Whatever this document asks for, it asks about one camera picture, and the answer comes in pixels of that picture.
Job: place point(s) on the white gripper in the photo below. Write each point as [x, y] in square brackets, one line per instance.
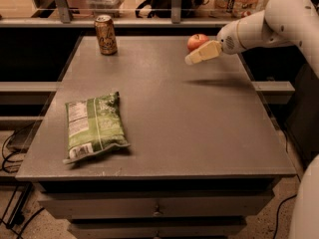
[228, 41]

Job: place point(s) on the red apple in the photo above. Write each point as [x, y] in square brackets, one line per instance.
[195, 41]

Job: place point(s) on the black bag background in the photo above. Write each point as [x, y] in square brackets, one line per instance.
[163, 8]

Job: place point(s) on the green jalapeno chip bag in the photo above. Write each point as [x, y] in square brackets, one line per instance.
[94, 127]

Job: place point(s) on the grey drawer cabinet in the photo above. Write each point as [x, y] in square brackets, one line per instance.
[190, 128]

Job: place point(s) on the gold drink can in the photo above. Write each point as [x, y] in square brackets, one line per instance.
[106, 34]

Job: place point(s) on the metal railing shelf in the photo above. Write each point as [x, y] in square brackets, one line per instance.
[77, 14]

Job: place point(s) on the upper grey drawer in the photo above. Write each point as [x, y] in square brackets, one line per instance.
[154, 204]

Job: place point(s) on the grey drawer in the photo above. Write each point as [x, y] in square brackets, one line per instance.
[154, 204]
[157, 228]

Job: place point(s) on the lower grey drawer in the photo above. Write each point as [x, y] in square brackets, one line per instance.
[157, 228]

